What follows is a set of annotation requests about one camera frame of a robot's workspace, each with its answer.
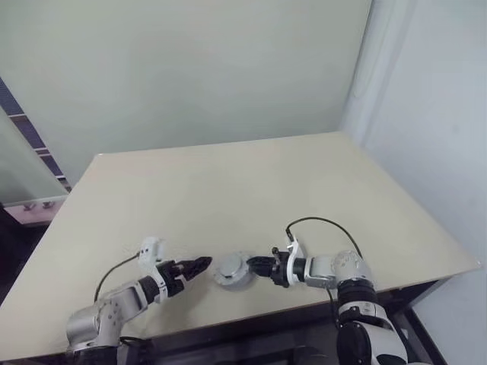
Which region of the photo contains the pink ledge with brackets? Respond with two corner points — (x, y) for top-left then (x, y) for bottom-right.
(2, 195), (68, 226)

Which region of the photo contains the black table frame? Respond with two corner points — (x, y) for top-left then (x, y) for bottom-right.
(26, 279), (487, 365)

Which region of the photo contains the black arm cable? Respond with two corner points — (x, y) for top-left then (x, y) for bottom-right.
(93, 253), (143, 301)
(285, 217), (362, 332)

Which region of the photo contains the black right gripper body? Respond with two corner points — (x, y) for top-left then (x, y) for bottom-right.
(267, 246), (291, 288)

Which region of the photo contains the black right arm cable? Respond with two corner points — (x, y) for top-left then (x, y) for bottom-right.
(285, 217), (362, 332)

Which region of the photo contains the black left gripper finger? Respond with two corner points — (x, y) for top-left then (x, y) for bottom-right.
(183, 262), (211, 283)
(177, 255), (213, 270)

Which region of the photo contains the silver motor housing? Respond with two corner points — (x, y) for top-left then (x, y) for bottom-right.
(212, 251), (253, 292)

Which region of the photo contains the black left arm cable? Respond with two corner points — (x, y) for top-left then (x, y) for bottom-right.
(93, 253), (143, 301)

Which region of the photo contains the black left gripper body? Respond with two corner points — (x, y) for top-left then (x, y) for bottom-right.
(157, 260), (191, 300)

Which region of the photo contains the round motor lid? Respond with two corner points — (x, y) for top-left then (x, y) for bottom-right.
(219, 253), (245, 278)

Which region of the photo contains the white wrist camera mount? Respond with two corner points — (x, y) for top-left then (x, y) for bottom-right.
(284, 234), (306, 286)
(137, 236), (169, 302)

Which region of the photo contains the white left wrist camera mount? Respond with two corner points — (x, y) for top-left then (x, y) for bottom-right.
(137, 236), (169, 302)

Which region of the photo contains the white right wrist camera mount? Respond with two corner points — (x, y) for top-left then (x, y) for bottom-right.
(284, 234), (306, 286)

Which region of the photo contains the dark perforated window strip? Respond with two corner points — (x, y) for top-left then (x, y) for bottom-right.
(0, 78), (73, 193)

